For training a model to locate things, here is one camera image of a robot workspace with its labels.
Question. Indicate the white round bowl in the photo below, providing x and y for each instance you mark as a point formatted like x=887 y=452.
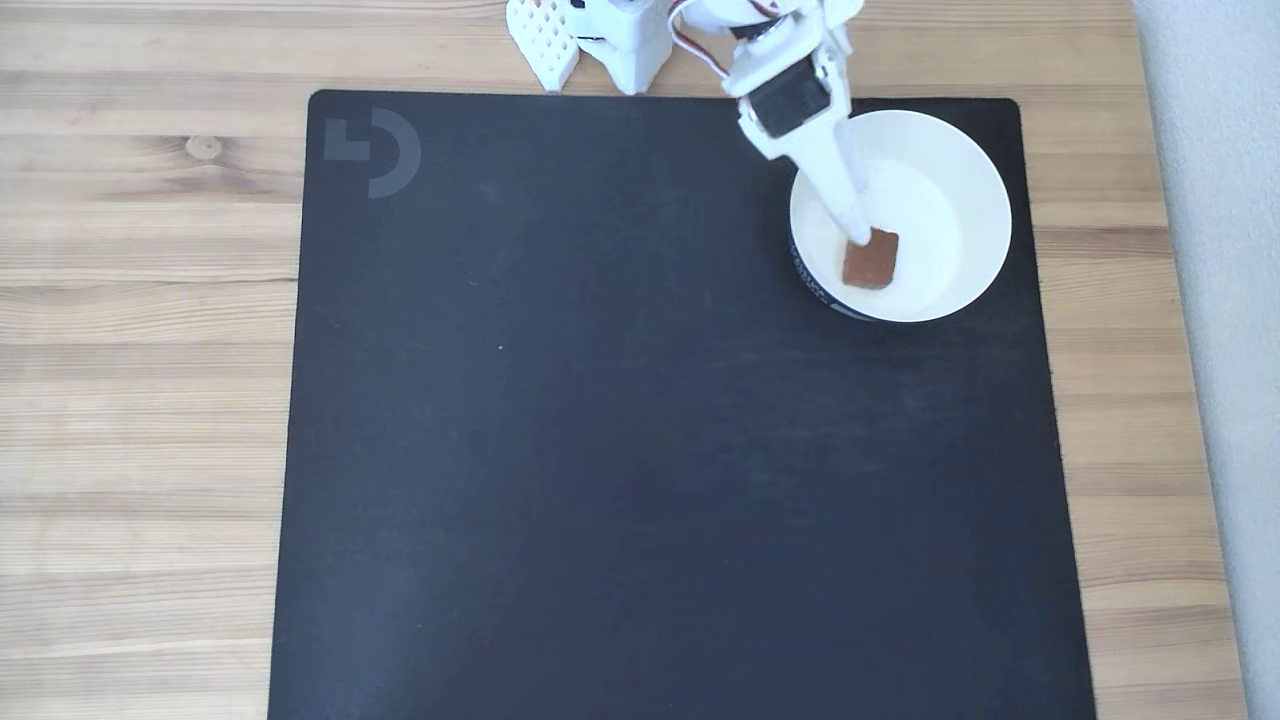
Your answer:
x=950 y=220

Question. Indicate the red-brown block toy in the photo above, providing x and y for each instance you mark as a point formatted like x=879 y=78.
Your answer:
x=872 y=262

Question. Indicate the black desk mat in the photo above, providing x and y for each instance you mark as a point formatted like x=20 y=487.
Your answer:
x=640 y=500

